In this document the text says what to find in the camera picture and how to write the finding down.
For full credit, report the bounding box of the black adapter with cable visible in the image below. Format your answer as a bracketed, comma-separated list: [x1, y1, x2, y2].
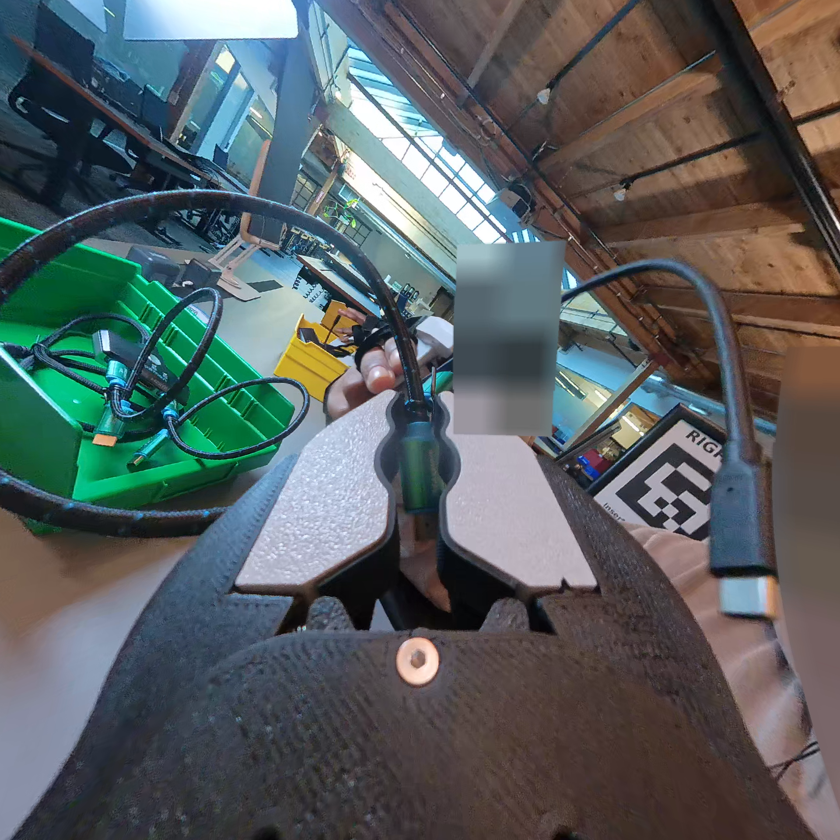
[29, 314, 193, 409]

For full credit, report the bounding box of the black office chair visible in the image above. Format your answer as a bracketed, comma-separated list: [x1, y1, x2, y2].
[7, 3, 99, 158]

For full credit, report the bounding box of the person's left hand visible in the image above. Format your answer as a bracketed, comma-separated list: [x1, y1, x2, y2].
[402, 538, 452, 613]

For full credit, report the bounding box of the yellow plastic bin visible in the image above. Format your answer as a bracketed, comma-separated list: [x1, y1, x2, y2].
[273, 314, 358, 403]

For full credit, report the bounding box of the black adapter cable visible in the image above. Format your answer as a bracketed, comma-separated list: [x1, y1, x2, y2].
[560, 258, 781, 621]

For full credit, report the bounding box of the black white coded sign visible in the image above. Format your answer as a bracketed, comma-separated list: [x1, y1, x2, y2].
[586, 402, 729, 542]

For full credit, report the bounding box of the small dark grey device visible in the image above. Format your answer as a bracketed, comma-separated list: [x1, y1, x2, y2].
[123, 245, 222, 291]

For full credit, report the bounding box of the wooden desk with black legs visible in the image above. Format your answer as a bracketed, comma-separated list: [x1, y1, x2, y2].
[10, 33, 227, 227]

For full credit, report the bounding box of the tan laptop with black cover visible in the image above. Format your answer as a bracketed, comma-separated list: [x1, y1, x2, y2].
[239, 39, 315, 250]

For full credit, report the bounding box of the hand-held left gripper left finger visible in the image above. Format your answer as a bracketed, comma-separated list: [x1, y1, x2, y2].
[234, 391, 401, 627]

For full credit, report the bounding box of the white laptop stand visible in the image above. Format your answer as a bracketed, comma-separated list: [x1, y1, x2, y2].
[206, 230, 265, 303]

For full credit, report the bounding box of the black blue-flecked hdmi cable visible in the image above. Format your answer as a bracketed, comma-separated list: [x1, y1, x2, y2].
[126, 375, 311, 472]
[91, 286, 225, 450]
[0, 189, 455, 540]

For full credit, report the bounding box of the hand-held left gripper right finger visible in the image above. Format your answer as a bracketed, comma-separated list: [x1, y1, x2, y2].
[435, 391, 599, 630]

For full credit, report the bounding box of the person's right hand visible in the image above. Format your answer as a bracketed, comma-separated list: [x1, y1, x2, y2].
[325, 338, 421, 422]

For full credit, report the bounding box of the green plastic bin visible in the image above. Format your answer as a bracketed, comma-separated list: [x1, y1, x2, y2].
[0, 217, 296, 536]

